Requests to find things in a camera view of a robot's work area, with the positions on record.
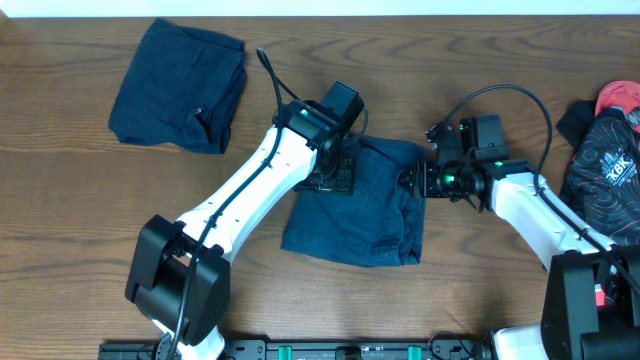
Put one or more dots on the blue denim shorts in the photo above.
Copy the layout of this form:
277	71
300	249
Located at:
379	225

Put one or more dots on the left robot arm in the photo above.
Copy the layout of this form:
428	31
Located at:
180	272

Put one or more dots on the folded dark navy garment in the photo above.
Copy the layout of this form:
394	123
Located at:
183	87

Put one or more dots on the black mounting rail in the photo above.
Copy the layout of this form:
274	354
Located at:
441	348

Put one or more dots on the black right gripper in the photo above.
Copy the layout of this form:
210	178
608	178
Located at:
423	179

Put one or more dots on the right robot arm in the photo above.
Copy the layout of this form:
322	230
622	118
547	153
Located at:
590	310

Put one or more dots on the black patterned jersey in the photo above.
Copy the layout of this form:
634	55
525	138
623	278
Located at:
601	183

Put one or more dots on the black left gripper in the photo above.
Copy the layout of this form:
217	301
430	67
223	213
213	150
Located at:
344	184

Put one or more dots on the red garment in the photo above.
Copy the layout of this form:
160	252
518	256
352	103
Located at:
623	96

